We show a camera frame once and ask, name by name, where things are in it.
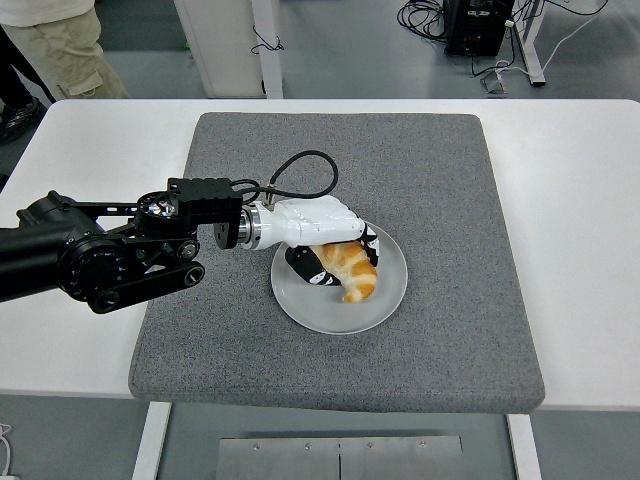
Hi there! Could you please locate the black cable bundle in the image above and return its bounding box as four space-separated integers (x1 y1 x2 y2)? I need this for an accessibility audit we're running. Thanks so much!
397 0 451 44

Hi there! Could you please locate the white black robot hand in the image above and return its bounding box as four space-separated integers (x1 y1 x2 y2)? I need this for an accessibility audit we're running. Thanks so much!
255 195 382 289

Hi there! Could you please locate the white desk post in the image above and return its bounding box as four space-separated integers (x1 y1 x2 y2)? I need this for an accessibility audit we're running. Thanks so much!
251 0 285 100

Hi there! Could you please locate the person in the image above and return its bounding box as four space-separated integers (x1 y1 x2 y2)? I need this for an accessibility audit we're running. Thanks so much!
0 24 56 145
0 0 131 101

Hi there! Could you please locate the white table leg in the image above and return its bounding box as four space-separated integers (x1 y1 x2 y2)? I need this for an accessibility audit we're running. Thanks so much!
505 413 544 480
130 401 174 480

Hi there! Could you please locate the black computer case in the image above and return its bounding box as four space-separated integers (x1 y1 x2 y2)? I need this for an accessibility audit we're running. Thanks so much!
443 0 516 57

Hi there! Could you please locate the white floor cable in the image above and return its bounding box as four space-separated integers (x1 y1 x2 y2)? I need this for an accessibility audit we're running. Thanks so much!
494 0 611 81

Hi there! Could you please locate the golden croissant bread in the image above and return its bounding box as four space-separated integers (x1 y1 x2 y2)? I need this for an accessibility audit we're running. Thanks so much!
312 238 379 305

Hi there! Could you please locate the white cable with plug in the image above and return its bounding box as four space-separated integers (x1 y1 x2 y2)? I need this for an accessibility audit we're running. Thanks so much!
0 422 21 480

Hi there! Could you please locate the white desk leg with foot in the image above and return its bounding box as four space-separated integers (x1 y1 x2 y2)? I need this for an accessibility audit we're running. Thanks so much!
514 0 547 87

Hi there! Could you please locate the thin black hanging cable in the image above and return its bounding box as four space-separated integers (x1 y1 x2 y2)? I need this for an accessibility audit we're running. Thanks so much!
251 24 285 55

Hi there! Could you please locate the pale grey round plate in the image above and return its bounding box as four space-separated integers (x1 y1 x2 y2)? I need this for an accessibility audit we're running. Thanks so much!
270 216 410 336

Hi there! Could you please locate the grey felt table mat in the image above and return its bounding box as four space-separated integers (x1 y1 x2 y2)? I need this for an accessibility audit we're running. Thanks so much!
127 111 546 415

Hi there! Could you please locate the small grey floor bracket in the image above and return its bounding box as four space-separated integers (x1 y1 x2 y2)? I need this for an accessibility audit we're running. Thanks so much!
479 69 510 96

